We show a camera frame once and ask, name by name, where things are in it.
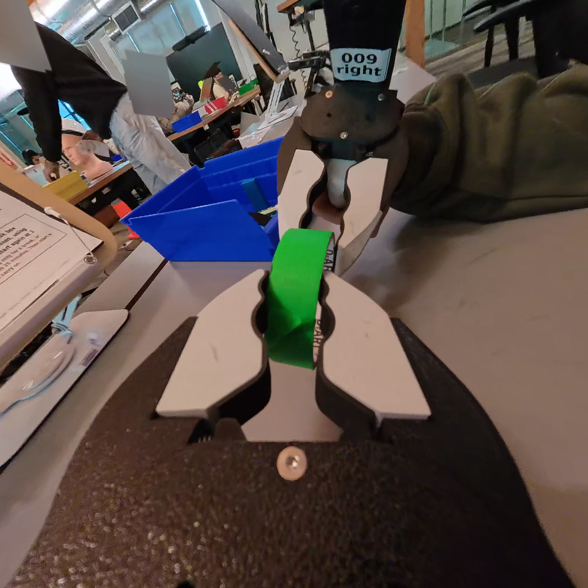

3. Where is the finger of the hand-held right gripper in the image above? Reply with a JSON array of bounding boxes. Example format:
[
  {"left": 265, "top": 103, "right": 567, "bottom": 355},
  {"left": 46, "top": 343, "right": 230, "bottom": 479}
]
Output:
[
  {"left": 330, "top": 157, "right": 390, "bottom": 276},
  {"left": 277, "top": 148, "right": 328, "bottom": 244}
]

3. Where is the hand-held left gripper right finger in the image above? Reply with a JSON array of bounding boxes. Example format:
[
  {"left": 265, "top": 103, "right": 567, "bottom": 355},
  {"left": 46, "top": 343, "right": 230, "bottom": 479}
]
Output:
[{"left": 315, "top": 272, "right": 432, "bottom": 437}]

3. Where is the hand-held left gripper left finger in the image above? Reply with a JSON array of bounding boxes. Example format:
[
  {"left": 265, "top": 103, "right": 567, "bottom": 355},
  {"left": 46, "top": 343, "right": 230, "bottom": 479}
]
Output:
[{"left": 155, "top": 269, "right": 272, "bottom": 425}]

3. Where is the blue rectangular block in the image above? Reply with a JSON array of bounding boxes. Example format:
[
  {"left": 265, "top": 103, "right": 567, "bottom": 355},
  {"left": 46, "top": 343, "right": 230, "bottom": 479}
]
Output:
[{"left": 240, "top": 178, "right": 272, "bottom": 214}]

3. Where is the green tape roll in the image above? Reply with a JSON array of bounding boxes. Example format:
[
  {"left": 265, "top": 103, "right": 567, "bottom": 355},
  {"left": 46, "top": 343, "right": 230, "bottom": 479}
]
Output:
[{"left": 264, "top": 228, "right": 338, "bottom": 370}]

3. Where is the person's right forearm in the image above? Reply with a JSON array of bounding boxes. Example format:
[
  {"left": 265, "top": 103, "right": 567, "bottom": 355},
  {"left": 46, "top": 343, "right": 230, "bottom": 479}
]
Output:
[{"left": 390, "top": 60, "right": 588, "bottom": 223}]

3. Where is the person's right hand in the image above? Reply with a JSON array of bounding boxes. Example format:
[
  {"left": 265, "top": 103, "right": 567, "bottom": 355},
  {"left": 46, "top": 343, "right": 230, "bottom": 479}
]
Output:
[{"left": 315, "top": 190, "right": 350, "bottom": 221}]

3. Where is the wooden display board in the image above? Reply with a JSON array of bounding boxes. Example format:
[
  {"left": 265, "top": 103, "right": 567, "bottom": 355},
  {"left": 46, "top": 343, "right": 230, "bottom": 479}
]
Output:
[
  {"left": 0, "top": 163, "right": 119, "bottom": 368},
  {"left": 213, "top": 0, "right": 290, "bottom": 81}
]

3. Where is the black computer monitor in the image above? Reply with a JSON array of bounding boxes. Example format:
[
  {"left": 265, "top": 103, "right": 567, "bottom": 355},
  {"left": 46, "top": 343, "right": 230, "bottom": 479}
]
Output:
[{"left": 172, "top": 23, "right": 249, "bottom": 97}]

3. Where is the orange cone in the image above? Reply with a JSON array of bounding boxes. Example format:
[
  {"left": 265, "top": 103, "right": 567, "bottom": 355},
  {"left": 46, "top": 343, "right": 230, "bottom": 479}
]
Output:
[{"left": 112, "top": 202, "right": 138, "bottom": 239}]

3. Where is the printed instruction sheet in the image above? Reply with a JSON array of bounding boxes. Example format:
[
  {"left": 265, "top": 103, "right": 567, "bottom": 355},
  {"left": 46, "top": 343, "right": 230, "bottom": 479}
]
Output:
[{"left": 0, "top": 190, "right": 103, "bottom": 331}]

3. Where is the black office chair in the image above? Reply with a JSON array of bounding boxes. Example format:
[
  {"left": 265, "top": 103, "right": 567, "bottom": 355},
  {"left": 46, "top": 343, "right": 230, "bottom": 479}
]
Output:
[{"left": 473, "top": 0, "right": 588, "bottom": 79}]

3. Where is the mannequin head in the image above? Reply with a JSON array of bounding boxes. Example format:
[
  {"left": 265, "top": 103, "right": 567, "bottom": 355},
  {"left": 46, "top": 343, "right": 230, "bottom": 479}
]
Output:
[{"left": 60, "top": 119, "right": 115, "bottom": 180}]

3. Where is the yellow plastic bin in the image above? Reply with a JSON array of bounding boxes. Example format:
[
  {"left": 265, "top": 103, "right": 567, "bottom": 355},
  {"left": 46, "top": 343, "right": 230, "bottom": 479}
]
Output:
[{"left": 43, "top": 171, "right": 89, "bottom": 201}]

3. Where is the wooden post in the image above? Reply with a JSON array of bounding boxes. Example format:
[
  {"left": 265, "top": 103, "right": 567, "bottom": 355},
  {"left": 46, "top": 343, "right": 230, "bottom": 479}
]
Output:
[{"left": 404, "top": 0, "right": 425, "bottom": 67}]

